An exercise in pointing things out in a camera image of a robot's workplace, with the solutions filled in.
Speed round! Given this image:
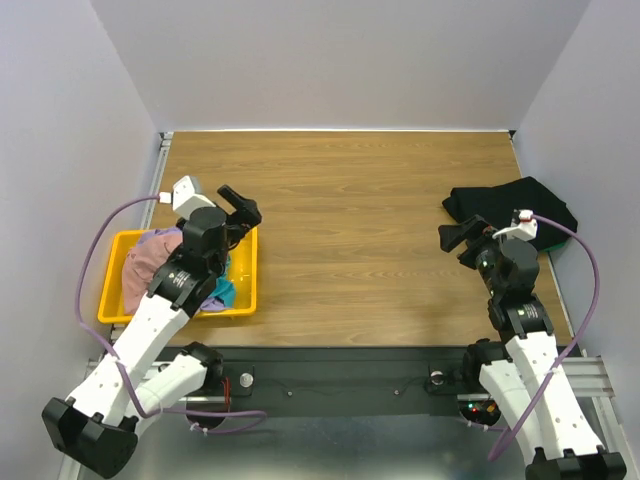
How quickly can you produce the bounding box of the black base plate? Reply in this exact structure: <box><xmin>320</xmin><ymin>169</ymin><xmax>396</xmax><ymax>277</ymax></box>
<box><xmin>102</xmin><ymin>344</ymin><xmax>589</xmax><ymax>419</ymax></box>

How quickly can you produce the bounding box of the folded black t shirt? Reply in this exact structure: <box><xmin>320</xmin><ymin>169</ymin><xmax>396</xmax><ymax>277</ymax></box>
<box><xmin>442</xmin><ymin>176</ymin><xmax>578</xmax><ymax>233</ymax></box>

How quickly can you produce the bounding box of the purple cable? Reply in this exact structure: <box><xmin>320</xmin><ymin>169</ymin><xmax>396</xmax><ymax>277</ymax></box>
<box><xmin>74</xmin><ymin>194</ymin><xmax>269</xmax><ymax>435</ymax></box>
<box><xmin>487</xmin><ymin>213</ymin><xmax>601</xmax><ymax>462</ymax></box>

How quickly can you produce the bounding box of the pink t shirt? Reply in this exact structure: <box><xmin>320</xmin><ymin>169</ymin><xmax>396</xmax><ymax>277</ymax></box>
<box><xmin>121</xmin><ymin>234</ymin><xmax>182</xmax><ymax>315</ymax></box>

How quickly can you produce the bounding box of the teal t shirt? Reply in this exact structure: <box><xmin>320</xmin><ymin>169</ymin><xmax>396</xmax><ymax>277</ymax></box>
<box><xmin>211</xmin><ymin>254</ymin><xmax>236</xmax><ymax>308</ymax></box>

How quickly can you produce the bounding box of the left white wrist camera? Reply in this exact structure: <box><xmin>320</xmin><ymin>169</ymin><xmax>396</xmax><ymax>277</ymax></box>
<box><xmin>158</xmin><ymin>175</ymin><xmax>216</xmax><ymax>219</ymax></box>

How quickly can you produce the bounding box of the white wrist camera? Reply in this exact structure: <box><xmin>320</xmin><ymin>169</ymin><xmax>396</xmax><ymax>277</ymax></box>
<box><xmin>492</xmin><ymin>209</ymin><xmax>538</xmax><ymax>242</ymax></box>
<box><xmin>158</xmin><ymin>175</ymin><xmax>216</xmax><ymax>219</ymax></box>

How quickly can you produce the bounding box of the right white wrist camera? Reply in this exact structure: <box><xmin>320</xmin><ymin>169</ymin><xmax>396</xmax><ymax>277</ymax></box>
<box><xmin>492</xmin><ymin>209</ymin><xmax>538</xmax><ymax>242</ymax></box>

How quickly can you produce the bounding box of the lavender t shirt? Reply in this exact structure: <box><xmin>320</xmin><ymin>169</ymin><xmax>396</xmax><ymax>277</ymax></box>
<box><xmin>137</xmin><ymin>226</ymin><xmax>182</xmax><ymax>245</ymax></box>

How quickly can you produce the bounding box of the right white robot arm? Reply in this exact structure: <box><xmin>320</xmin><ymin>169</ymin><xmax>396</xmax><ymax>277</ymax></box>
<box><xmin>438</xmin><ymin>210</ymin><xmax>627</xmax><ymax>479</ymax></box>

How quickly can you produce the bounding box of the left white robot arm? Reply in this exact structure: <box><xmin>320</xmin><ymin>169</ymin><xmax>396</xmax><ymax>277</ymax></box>
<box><xmin>42</xmin><ymin>176</ymin><xmax>266</xmax><ymax>479</ymax></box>

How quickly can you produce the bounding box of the yellow plastic bin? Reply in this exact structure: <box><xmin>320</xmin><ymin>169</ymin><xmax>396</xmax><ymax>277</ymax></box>
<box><xmin>97</xmin><ymin>228</ymin><xmax>258</xmax><ymax>324</ymax></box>

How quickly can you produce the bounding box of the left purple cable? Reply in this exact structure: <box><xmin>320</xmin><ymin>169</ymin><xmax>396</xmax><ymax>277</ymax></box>
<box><xmin>74</xmin><ymin>194</ymin><xmax>269</xmax><ymax>435</ymax></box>

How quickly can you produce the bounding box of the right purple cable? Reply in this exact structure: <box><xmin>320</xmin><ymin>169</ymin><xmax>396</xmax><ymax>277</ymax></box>
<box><xmin>487</xmin><ymin>213</ymin><xmax>601</xmax><ymax>462</ymax></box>

